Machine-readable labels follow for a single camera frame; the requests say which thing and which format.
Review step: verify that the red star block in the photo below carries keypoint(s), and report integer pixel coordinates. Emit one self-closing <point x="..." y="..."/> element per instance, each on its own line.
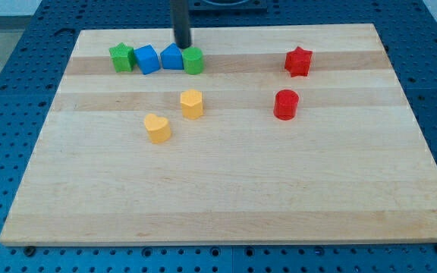
<point x="298" y="61"/>

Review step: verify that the green star block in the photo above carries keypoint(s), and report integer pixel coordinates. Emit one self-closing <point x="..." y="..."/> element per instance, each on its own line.
<point x="122" y="57"/>

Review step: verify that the yellow hexagon block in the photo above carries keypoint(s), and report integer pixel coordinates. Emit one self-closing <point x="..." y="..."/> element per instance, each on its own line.
<point x="191" y="104"/>

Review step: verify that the light wooden board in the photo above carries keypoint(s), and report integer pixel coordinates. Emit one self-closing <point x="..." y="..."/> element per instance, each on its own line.
<point x="351" y="167"/>

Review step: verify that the yellow heart block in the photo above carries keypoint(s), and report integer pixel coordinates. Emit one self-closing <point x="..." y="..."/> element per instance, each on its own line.
<point x="158" y="128"/>

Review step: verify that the red cylinder block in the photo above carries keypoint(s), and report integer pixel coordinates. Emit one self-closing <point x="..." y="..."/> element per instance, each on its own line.
<point x="286" y="103"/>

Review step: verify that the green cylinder block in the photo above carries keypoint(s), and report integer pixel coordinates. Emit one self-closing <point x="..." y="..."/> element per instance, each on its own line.
<point x="193" y="60"/>

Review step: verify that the blue triangular block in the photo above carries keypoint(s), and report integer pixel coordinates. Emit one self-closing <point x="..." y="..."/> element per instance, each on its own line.
<point x="171" y="58"/>

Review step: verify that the blue cube block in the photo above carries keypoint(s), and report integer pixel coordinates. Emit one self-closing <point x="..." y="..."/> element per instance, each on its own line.
<point x="147" y="59"/>

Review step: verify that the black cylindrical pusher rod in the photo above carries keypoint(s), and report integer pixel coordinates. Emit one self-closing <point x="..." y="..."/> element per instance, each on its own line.
<point x="181" y="23"/>

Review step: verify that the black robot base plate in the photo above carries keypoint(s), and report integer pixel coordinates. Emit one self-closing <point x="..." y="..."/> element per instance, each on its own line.
<point x="227" y="5"/>

